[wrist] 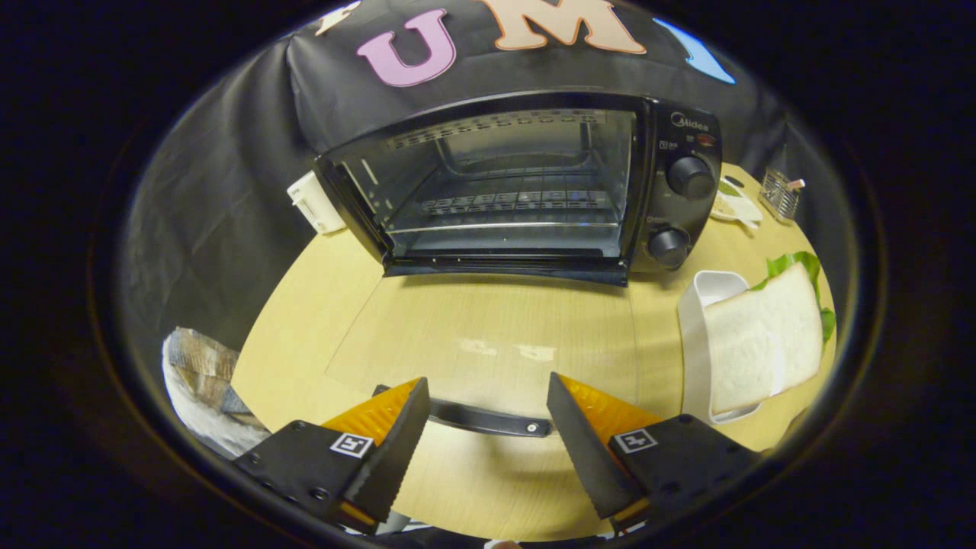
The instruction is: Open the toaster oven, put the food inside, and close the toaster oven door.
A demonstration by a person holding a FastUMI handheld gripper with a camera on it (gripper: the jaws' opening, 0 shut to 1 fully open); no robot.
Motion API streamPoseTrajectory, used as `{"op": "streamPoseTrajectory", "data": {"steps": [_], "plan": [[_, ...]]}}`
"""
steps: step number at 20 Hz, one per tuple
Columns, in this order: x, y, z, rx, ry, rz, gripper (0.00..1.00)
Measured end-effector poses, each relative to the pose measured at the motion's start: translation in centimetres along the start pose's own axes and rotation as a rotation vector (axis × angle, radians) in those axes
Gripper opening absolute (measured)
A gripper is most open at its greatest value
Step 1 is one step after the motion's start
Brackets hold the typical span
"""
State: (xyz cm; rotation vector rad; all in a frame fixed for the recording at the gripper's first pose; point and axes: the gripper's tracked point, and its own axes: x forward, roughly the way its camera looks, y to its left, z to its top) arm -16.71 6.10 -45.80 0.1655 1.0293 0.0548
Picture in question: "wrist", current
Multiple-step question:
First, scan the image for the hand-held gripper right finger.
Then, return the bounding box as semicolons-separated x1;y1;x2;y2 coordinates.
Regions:
546;372;764;532

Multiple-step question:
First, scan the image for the grey patterned cloth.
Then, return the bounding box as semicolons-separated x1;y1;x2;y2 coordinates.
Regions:
161;327;272;459

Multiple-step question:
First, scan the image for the small white plate with food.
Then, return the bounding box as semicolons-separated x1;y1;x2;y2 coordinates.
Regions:
709;178;764;230

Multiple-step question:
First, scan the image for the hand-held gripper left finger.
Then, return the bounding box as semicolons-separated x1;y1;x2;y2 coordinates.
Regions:
233;377;431;535

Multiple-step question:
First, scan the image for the black backdrop cloth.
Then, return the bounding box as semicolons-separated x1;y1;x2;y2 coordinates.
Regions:
120;0;856;353

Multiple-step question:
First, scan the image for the small wire basket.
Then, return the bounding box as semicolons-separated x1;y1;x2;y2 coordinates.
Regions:
758;165;807;224

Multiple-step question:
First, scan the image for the white rectangular dish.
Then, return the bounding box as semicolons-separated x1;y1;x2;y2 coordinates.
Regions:
677;270;788;426

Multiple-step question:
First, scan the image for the black toaster oven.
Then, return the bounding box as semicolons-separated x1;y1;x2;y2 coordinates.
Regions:
313;89;724;438

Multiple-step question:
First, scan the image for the white plastic box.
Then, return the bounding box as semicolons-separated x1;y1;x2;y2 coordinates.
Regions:
287;170;348;236

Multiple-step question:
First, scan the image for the white bread lettuce sandwich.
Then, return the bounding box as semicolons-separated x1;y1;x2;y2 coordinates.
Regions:
702;251;837;416

